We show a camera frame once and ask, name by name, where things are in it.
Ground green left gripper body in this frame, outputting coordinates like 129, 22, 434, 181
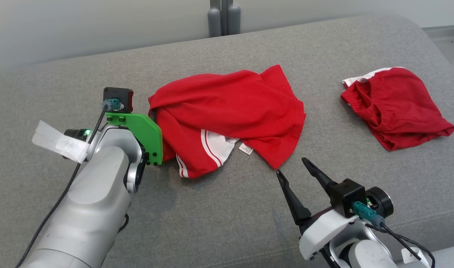
63, 112, 164, 166

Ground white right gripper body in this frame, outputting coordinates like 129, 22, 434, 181
298, 186, 394, 261

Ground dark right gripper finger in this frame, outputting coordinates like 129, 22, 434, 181
276, 169, 312, 226
302, 157, 339, 195

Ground red white jersey shirt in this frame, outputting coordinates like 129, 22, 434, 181
148, 64, 307, 179

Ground red shorts white stripe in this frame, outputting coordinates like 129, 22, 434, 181
340, 66, 454, 151

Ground grey metal stand posts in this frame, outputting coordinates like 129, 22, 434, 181
207, 0, 242, 38

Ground white tape on cable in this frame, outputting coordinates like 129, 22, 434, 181
31, 119, 90, 165

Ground white cable label tag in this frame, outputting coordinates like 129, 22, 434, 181
400, 247, 431, 268

